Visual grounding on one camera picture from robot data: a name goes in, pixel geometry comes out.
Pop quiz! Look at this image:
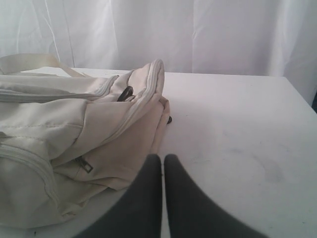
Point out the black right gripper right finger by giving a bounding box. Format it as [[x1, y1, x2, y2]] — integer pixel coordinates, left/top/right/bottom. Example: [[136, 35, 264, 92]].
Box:
[[164, 154, 265, 238]]

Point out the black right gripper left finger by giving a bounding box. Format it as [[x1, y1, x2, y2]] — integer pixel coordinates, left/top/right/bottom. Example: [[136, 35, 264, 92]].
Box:
[[77, 154, 162, 238]]

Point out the white fabric duffel bag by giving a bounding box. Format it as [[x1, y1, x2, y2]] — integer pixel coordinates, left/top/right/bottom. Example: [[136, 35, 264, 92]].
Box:
[[0, 54, 171, 228]]

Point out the white backdrop curtain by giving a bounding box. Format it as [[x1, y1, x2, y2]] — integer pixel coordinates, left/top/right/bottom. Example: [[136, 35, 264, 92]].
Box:
[[0, 0, 317, 103]]

